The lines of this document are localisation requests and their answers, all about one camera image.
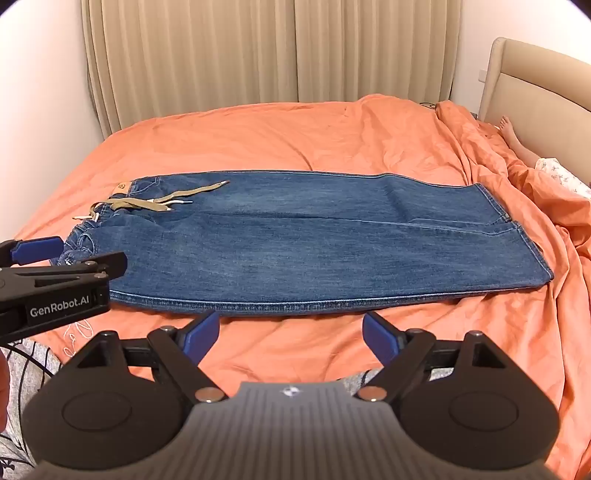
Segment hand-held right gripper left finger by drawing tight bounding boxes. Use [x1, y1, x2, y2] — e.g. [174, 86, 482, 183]
[76, 310, 228, 408]

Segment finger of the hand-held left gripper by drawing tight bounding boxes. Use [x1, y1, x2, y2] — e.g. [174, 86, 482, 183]
[0, 236, 65, 269]
[0, 251, 129, 291]

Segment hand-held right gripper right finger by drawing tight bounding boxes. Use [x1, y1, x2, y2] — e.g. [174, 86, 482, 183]
[357, 311, 509, 402]

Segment blue denim pants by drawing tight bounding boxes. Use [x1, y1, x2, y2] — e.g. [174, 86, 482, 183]
[50, 170, 555, 317]

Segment grey printed clothing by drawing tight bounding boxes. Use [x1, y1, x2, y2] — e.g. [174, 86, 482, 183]
[0, 338, 64, 468]

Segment orange duvet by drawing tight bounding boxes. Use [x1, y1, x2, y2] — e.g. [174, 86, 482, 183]
[434, 100, 591, 476]

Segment orange bed sheet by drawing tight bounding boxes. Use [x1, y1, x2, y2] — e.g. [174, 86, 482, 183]
[9, 95, 591, 480]

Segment beige pleated curtain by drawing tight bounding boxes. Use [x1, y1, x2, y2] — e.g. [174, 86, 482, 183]
[81, 0, 462, 137]

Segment beige padded headboard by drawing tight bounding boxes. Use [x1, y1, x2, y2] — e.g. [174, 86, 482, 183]
[477, 37, 591, 185]

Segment khaki drawstring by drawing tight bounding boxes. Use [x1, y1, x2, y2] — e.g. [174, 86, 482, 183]
[74, 180, 231, 223]

